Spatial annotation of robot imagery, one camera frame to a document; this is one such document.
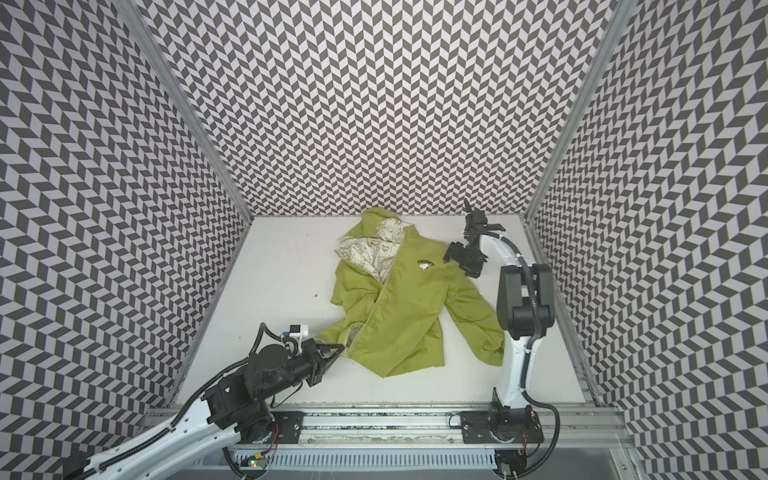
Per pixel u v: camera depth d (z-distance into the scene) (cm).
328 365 67
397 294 93
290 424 72
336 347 73
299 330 72
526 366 57
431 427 75
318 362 66
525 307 54
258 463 66
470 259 84
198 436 52
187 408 53
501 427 66
